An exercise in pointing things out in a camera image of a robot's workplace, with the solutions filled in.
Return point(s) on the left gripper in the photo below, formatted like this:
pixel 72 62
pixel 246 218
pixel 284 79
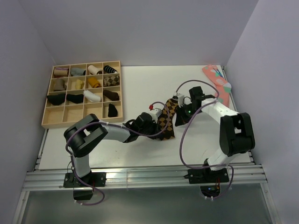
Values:
pixel 156 129

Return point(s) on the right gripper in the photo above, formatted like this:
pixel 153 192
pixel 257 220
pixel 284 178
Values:
pixel 181 119

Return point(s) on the brown argyle sock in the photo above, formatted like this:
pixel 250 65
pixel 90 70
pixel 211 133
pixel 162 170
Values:
pixel 166 119

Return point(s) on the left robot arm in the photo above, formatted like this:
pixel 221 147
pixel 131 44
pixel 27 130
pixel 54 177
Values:
pixel 87 133

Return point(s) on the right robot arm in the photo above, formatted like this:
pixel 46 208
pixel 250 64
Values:
pixel 236 134

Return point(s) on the black rolled sock bottom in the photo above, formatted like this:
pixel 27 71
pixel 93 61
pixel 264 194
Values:
pixel 112 111

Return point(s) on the dark brown rolled sock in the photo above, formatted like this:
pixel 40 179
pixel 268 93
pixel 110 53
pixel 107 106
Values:
pixel 113 96

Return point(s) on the pink patterned sock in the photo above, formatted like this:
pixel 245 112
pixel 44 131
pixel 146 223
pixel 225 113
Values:
pixel 221 84

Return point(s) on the brown checkered rolled sock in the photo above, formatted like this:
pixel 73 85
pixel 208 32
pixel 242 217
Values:
pixel 110 81

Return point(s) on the white rolled sock lower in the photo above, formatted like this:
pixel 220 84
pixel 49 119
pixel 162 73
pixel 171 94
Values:
pixel 92 97

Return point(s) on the white rolled sock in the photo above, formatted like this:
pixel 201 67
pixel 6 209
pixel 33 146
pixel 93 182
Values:
pixel 94 70
pixel 92 97

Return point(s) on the mustard rolled sock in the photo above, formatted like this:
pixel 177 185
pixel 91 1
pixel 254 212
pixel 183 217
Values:
pixel 94 83

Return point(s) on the black white striped sock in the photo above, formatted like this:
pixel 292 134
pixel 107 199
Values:
pixel 109 70

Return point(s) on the white rolled sock top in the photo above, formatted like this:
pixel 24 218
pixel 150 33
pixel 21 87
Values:
pixel 94 70

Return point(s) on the pale yellow rolled sock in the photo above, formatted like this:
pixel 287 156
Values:
pixel 79 84

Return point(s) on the wooden compartment tray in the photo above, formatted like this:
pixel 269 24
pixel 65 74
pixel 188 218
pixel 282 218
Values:
pixel 77 90

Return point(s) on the grey rolled sock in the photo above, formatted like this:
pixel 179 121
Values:
pixel 75 72

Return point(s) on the black sock far left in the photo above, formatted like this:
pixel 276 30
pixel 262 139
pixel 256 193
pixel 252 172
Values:
pixel 56 99

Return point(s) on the taupe rolled sock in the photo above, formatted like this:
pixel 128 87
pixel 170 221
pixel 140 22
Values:
pixel 59 85

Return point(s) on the beige purple-trim rolled sock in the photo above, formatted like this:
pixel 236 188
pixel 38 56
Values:
pixel 60 72

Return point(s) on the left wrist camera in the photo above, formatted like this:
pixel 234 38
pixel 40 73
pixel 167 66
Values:
pixel 155 113

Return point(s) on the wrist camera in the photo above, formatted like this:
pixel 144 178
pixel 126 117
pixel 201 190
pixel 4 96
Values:
pixel 179 98
pixel 155 113

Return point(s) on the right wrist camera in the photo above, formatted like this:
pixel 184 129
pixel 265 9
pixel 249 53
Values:
pixel 179 98

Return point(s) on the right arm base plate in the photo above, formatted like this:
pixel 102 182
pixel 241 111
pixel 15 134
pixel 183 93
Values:
pixel 205 176

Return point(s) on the aluminium rail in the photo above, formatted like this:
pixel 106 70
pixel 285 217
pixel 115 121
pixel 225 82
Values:
pixel 147 177

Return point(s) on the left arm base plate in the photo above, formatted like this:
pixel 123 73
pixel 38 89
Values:
pixel 97 179

